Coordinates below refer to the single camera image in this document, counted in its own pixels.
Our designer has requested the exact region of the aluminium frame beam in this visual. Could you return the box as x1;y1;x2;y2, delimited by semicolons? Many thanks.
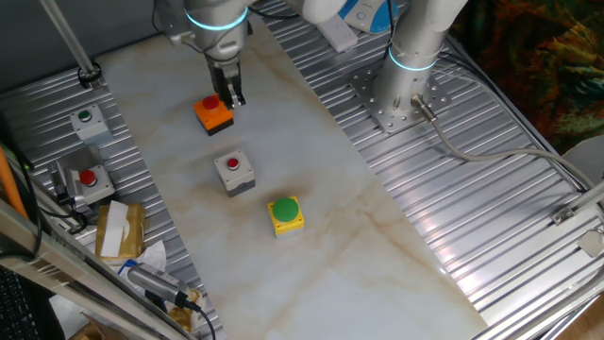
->
0;197;194;340

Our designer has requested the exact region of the black pole clamp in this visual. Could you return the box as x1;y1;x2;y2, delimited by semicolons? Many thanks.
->
76;60;103;90

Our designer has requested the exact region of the yellow packet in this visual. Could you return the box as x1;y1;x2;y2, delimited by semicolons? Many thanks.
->
167;288;205;333

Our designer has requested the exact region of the blue white device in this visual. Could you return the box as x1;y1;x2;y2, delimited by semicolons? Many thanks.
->
338;0;401;35

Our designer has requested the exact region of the yellow box green mushroom button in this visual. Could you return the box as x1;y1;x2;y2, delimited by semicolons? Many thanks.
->
267;195;306;239

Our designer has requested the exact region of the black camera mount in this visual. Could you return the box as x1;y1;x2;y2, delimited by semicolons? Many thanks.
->
143;288;167;314

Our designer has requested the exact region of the grey box green button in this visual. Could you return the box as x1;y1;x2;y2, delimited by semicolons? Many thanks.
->
69;104;113;143

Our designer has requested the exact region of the brown tissue pack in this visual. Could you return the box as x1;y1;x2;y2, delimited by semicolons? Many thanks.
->
94;200;146;260

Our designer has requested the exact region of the black keyboard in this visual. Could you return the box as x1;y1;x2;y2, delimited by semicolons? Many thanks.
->
0;266;42;340

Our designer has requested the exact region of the grey hanging tag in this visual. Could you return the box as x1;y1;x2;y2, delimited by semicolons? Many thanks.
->
576;226;604;259

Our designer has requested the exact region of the grey base cable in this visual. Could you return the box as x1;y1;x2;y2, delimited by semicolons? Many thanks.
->
409;93;598;193

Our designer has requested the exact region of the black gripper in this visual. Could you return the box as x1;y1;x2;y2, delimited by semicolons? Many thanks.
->
206;59;247;110

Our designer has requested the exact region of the colourful patterned cloth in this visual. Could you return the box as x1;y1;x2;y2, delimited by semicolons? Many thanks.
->
450;0;604;155

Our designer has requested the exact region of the black camera cable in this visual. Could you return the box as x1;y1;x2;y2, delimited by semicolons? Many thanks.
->
188;301;218;340

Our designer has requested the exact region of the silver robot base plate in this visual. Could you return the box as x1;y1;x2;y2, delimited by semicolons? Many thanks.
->
349;63;453;135

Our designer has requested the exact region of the orange pole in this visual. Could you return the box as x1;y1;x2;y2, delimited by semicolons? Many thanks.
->
0;144;28;221

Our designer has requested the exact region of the white tissue paper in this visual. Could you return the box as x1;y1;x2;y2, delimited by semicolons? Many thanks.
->
123;239;168;280

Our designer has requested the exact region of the silver ribbed camera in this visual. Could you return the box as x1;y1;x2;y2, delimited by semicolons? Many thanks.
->
126;262;203;312

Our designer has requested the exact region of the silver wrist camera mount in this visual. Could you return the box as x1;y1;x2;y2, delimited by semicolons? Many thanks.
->
158;0;195;47

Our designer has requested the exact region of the white rounded object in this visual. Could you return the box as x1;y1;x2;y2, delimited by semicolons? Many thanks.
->
560;135;604;190

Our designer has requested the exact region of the black arm cable with connector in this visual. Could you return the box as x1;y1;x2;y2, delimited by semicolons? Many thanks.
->
244;3;306;21

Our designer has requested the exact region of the white power strip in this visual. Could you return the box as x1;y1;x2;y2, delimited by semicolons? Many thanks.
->
315;12;360;54

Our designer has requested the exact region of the thin aluminium pole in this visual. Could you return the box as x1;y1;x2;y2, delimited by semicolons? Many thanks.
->
39;0;103;91

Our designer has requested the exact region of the grey box red mushroom button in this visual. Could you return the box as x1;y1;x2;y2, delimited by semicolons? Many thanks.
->
70;163;116;205

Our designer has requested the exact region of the aluminium frame bar with bracket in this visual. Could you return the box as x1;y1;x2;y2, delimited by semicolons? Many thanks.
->
549;181;604;227

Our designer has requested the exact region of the orange box red mushroom button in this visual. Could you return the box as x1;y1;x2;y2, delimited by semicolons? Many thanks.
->
193;93;235;137

